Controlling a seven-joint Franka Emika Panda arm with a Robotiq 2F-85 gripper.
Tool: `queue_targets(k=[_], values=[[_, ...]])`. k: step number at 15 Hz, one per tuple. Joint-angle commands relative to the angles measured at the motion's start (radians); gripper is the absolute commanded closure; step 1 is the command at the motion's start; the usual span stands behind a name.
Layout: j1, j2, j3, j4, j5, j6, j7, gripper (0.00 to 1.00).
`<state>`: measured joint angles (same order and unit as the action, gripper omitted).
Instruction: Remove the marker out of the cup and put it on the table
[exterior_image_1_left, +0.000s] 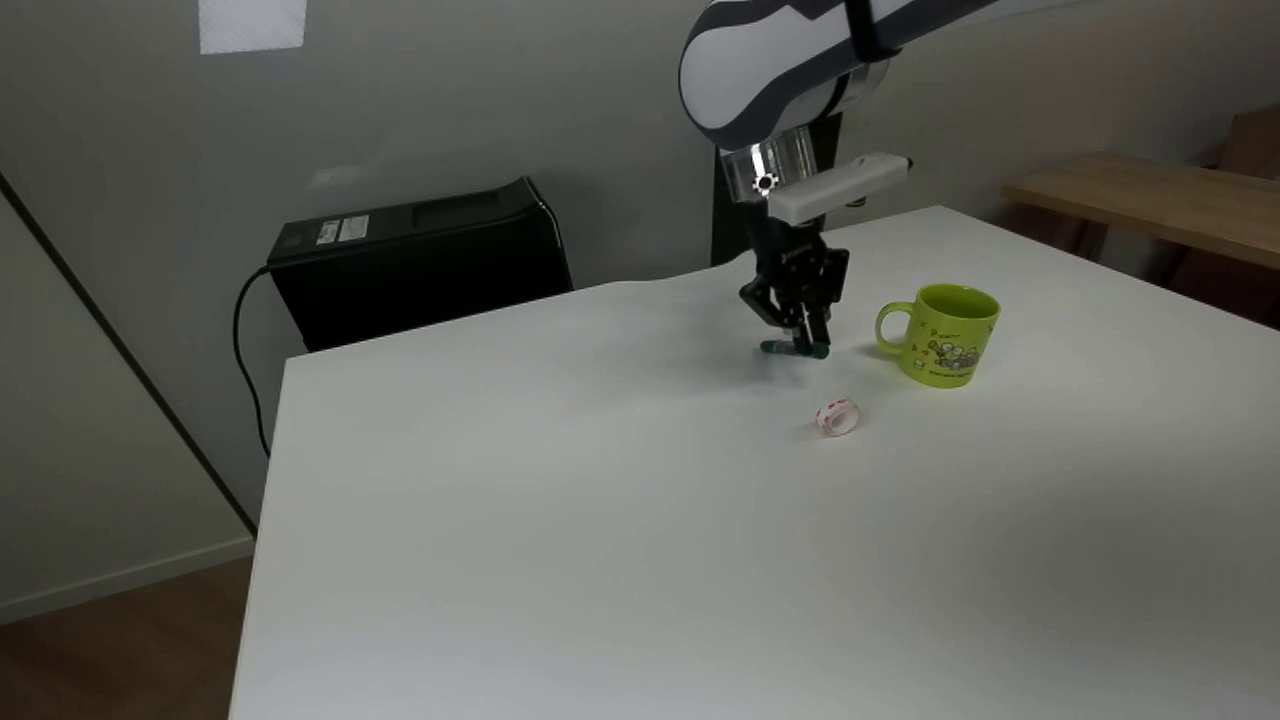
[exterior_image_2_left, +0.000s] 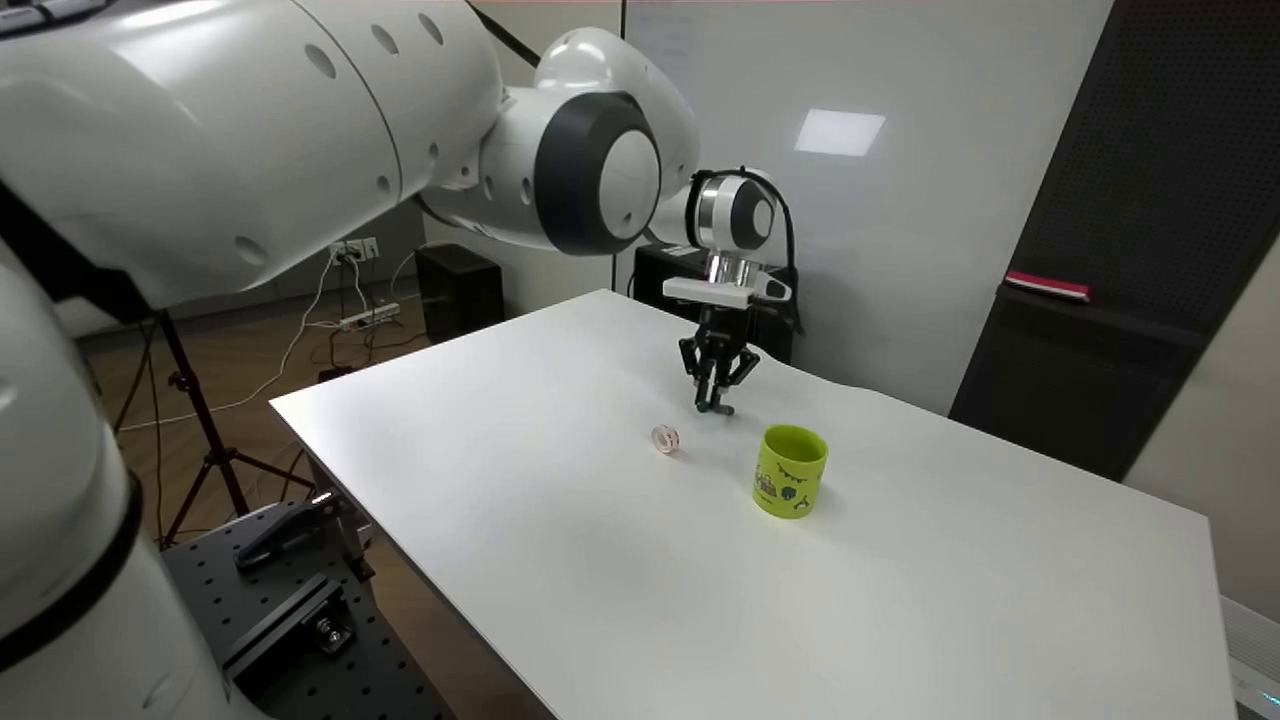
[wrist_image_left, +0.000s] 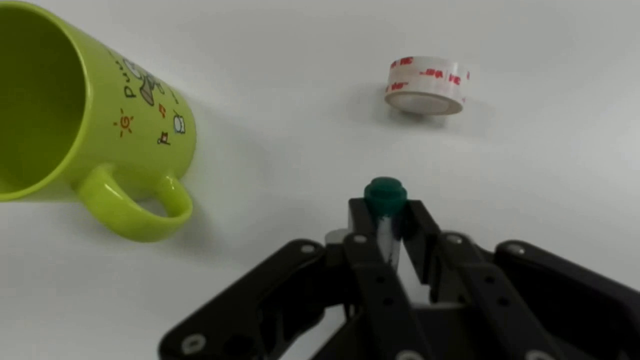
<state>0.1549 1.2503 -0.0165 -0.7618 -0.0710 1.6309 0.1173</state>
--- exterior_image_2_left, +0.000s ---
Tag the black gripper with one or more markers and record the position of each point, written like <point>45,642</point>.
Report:
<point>720,331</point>

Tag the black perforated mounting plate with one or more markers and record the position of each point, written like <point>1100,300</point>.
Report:
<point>312,642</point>

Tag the green plastic cup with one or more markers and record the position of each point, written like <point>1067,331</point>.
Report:
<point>790,478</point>

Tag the white floor power strip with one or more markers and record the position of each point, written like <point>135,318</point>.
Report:
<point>371,318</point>

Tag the dark wall panel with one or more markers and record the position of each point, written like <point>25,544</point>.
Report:
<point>1134,226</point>

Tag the white wall socket strip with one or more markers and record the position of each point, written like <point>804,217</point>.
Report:
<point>356,251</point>

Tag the small black speaker box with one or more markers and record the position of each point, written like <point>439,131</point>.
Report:
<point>460,290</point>

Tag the wide black computer case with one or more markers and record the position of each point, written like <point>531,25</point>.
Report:
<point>782,335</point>

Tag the dark marker pen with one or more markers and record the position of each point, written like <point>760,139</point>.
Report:
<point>720,411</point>

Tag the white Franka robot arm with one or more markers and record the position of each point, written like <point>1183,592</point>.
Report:
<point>200,133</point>

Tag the black clamp tool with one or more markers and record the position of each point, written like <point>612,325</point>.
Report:
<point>285,534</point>

